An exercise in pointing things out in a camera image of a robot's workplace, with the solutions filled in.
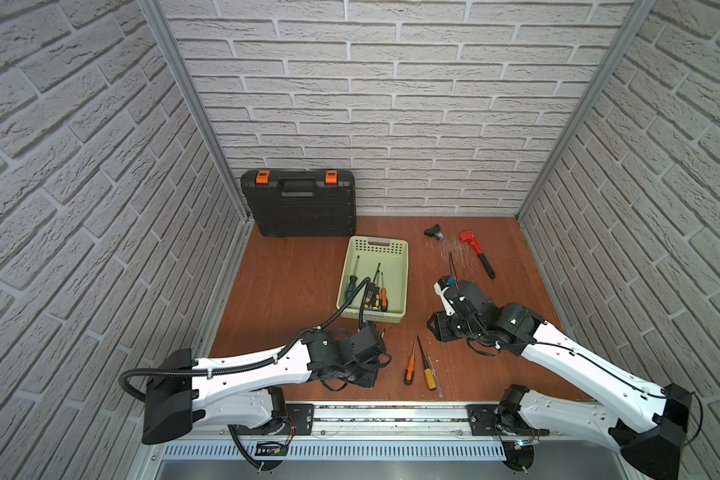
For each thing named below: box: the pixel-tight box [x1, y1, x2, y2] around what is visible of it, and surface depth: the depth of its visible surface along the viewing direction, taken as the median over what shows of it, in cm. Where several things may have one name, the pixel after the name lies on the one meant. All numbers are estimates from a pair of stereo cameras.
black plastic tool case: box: [241, 168, 357, 238], surface depth 97 cm
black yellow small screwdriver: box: [372, 282, 380, 311], surface depth 95 cm
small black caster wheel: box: [424, 224, 445, 242], surface depth 116 cm
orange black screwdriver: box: [404, 333, 418, 386], surface depth 82 cm
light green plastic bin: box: [336, 236, 409, 324], surface depth 105 cm
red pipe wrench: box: [459, 231, 496, 279], surface depth 111 cm
